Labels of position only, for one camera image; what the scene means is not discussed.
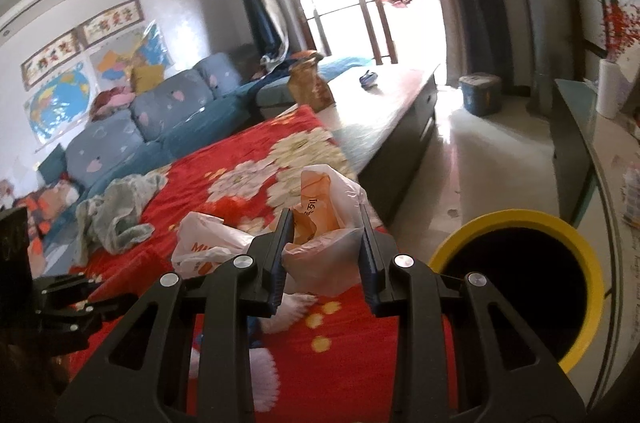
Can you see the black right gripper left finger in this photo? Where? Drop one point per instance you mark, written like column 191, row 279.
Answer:
column 180, row 353

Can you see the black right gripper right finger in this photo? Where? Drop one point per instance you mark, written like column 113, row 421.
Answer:
column 463, row 352

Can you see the white foam net bundle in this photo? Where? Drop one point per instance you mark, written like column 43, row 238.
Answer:
column 264, row 375

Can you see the white orange plastic bag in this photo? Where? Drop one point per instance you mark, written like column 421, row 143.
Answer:
column 322, row 258

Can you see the yellow rimmed black trash bin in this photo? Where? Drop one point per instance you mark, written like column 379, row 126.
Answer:
column 542, row 266

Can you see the grey crumpled cloth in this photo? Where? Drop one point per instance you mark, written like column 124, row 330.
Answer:
column 112, row 221

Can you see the red floral blanket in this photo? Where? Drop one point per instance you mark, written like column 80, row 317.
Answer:
column 336, row 364

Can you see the world map poster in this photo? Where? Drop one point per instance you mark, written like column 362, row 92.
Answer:
column 61, row 103

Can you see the pink clothes pile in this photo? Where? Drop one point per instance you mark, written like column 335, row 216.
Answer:
column 108, row 102

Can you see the glass tv cabinet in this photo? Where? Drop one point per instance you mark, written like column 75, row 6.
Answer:
column 591, row 156

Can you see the blue floral sofa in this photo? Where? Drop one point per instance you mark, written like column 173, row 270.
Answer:
column 186, row 111

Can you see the framed picture strip left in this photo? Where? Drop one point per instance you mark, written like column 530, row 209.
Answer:
column 51, row 56

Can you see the framed picture strip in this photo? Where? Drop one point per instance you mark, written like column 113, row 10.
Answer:
column 51, row 56
column 109, row 22

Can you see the yellow cushion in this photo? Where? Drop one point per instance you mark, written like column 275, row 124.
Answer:
column 146, row 77

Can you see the china map poster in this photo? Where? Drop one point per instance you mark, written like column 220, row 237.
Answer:
column 114, row 61

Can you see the dark coffee table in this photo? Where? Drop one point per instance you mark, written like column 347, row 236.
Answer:
column 384, row 131

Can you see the framed picture strip right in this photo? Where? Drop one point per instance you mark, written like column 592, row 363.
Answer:
column 109, row 22

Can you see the white paper roll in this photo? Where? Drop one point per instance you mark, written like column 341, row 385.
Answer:
column 608, row 89

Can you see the small blue object on table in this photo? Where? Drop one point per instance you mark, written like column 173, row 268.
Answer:
column 368, row 80

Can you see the brown paper bag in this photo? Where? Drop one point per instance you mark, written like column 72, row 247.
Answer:
column 307, row 87

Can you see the red berry branch decoration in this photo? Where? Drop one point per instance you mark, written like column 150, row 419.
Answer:
column 621, row 29

